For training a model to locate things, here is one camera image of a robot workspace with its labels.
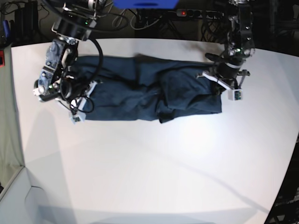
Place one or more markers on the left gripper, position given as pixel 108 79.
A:
pixel 230 72

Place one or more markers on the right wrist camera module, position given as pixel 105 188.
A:
pixel 82 104

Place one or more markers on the dark blue t-shirt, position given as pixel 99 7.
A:
pixel 148 88

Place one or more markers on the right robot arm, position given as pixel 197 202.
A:
pixel 76 22

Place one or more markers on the green cloth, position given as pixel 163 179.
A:
pixel 11 155

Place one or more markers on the red box at edge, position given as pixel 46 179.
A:
pixel 2 58

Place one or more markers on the black power strip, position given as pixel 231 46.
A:
pixel 194 13

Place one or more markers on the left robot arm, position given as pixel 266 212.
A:
pixel 238 45

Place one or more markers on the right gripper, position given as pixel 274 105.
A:
pixel 62 91

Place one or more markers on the light grey storage bin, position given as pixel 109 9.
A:
pixel 23 203

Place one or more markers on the blue plastic box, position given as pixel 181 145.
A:
pixel 145 4

